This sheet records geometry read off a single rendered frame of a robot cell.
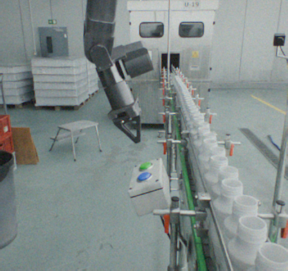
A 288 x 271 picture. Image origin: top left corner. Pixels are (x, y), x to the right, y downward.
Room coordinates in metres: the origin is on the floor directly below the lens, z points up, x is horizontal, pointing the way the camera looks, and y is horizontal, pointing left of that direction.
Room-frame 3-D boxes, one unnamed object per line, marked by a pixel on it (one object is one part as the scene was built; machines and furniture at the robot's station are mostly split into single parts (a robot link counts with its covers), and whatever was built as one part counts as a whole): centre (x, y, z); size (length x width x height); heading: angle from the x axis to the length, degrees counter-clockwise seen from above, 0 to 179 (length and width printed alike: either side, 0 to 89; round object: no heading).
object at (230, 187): (0.46, -0.16, 1.08); 0.06 x 0.06 x 0.17
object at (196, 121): (0.93, -0.19, 1.08); 0.06 x 0.06 x 0.17
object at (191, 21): (5.48, -0.47, 1.05); 1.60 x 1.40 x 2.10; 177
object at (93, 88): (8.58, 2.05, 0.59); 1.25 x 1.03 x 1.17; 178
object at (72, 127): (3.68, 0.98, 0.21); 0.61 x 0.47 x 0.41; 50
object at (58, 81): (6.99, 2.05, 0.59); 1.24 x 1.03 x 1.17; 179
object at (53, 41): (10.42, 3.24, 1.05); 1.00 x 0.10 x 2.10; 87
